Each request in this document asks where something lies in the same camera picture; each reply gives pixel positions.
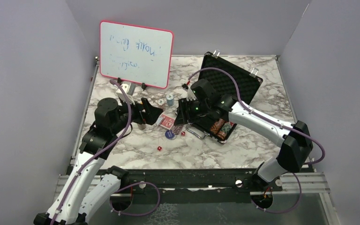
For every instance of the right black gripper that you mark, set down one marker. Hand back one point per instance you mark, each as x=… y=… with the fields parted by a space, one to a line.
x=184 y=116

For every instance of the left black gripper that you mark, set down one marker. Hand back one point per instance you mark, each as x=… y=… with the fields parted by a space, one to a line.
x=150 y=116

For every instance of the brown chip stack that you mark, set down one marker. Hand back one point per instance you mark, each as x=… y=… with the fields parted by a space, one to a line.
x=142 y=126

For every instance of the white red chip stack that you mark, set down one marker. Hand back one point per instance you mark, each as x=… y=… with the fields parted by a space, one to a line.
x=161 y=103

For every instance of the light blue chip stack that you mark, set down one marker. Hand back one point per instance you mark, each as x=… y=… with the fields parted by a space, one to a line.
x=170 y=100

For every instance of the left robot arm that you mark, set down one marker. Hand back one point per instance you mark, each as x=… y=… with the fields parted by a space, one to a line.
x=75 y=204

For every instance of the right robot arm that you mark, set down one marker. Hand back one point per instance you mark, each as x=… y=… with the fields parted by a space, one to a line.
x=293 y=139

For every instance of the red playing card deck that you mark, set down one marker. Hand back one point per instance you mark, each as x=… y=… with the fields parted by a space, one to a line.
x=165 y=121

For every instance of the blue dealer button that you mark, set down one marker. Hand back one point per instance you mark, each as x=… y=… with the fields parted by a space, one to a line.
x=170 y=135

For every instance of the black poker case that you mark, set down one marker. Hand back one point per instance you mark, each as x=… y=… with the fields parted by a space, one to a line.
x=248 y=84

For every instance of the pink framed whiteboard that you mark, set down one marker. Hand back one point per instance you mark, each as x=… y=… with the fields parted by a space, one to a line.
x=135 y=53

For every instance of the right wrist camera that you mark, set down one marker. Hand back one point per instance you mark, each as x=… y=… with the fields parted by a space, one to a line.
x=190 y=95

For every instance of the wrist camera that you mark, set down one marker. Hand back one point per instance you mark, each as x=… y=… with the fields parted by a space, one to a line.
x=128 y=88
x=190 y=95

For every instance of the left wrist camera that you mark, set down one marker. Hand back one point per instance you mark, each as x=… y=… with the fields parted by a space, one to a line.
x=128 y=88

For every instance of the black mounting rail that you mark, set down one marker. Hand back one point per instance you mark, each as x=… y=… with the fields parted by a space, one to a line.
x=183 y=186

